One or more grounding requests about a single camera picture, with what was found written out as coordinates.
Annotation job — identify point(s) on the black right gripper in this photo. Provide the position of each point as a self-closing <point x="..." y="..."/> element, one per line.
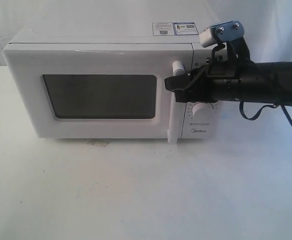
<point x="224" y="63"/>

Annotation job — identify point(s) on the white curtain backdrop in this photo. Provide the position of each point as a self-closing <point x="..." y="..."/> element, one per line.
<point x="13" y="15"/>

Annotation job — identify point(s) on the white microwave oven body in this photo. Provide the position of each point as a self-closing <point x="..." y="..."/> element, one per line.
<point x="127" y="22"/>

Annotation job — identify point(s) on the blue warning label sticker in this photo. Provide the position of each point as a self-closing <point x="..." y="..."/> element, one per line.
<point x="174" y="29"/>

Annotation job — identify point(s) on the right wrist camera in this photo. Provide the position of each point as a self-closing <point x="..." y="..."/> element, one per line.
<point x="220" y="33"/>

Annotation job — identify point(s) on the white microwave door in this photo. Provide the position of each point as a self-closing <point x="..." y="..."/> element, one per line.
<point x="100" y="91"/>

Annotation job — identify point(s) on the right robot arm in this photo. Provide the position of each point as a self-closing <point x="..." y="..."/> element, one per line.
<point x="266" y="82"/>

